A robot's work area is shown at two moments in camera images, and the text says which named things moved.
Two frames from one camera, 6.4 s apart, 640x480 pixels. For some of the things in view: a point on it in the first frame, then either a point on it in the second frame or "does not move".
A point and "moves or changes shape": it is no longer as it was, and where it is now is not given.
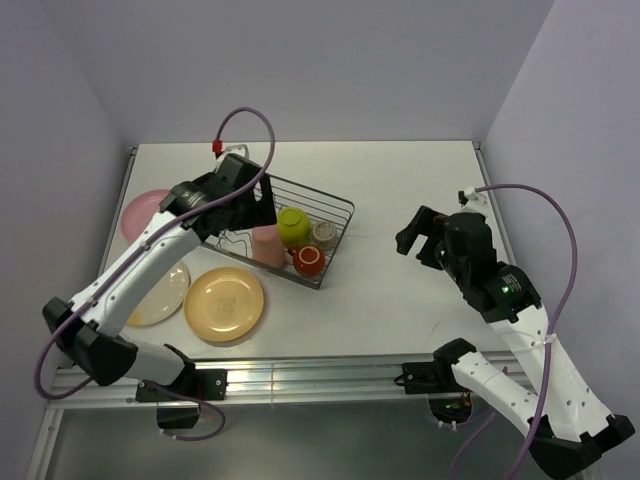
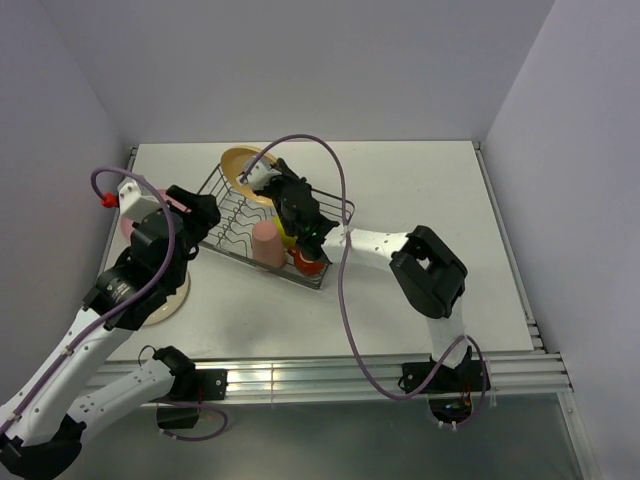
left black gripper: (260, 212) to (204, 213)
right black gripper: (420, 223) to (288, 175)
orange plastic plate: (223, 303) moves or changes shape
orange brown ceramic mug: (309, 260) does not move
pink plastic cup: (268, 247) does not move
